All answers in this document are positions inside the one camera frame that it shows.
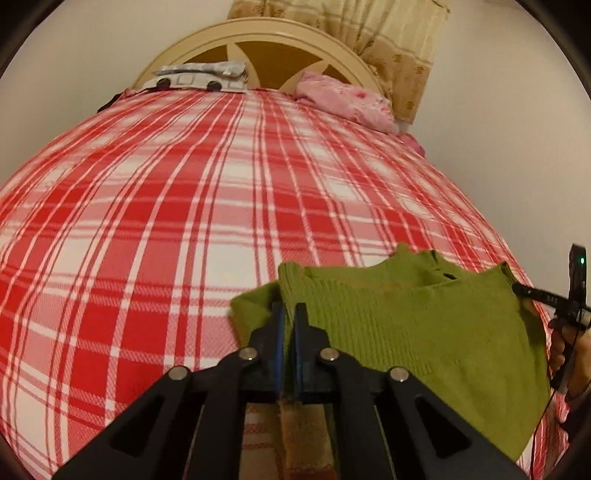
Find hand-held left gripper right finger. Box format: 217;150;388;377
294;302;529;480

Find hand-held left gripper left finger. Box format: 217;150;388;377
53;302;287;480

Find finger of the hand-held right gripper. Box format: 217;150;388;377
512;282;573;312

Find green striped knit sweater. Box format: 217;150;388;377
229;242;552;480

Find person's right forearm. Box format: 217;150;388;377
556;382;591;435

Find person's right hand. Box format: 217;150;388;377
548;318;591;398

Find red plaid bedsheet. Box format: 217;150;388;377
0;88;571;480

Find pink cloth bundle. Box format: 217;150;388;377
399;133;426;156

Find pink pillow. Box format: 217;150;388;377
294;70;397;134

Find white printed pillow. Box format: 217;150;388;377
137;74;248;94

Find grey floral folded cloth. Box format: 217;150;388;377
152;60;248;79

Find beige patterned curtain panel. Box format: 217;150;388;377
323;0;451;124
227;0;335;33

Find cream wooden headboard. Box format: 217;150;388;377
131;17;391;100

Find black thin cable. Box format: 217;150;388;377
526;378;561;478

